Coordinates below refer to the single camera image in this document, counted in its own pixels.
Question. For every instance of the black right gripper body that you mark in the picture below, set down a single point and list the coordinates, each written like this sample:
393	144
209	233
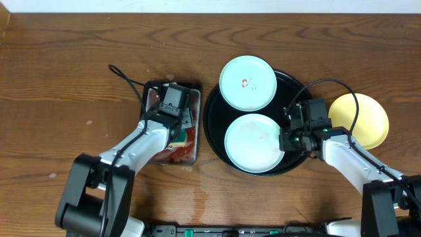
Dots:
293	139

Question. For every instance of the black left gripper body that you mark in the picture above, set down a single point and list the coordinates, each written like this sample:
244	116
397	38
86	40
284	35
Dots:
185	120

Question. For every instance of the green and yellow sponge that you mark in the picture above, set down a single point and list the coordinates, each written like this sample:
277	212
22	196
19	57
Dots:
180	140

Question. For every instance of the mint plate with zigzag stain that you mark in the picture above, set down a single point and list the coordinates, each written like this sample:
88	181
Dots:
252	143

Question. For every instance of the yellow plate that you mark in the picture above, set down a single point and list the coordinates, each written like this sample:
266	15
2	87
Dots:
372	124

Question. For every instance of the mint plate with loop stain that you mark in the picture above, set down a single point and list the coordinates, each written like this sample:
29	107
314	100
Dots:
248	83

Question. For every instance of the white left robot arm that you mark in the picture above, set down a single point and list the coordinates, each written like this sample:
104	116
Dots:
97	195

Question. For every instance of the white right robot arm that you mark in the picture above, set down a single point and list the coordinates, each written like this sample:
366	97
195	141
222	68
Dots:
390	199

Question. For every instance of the rectangular tray with red water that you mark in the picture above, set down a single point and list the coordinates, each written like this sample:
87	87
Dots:
153	94

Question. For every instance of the round black tray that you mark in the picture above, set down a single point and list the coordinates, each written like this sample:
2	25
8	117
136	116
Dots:
218	115

